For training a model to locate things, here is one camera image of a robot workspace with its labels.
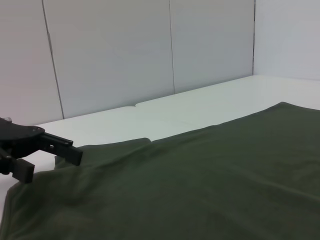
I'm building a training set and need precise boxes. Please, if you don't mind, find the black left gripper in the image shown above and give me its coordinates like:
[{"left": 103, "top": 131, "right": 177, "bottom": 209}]
[{"left": 0, "top": 116, "right": 84, "bottom": 185}]

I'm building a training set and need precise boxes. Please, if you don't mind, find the dark green shirt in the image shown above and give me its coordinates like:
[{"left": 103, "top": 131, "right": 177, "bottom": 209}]
[{"left": 0, "top": 101, "right": 320, "bottom": 240}]

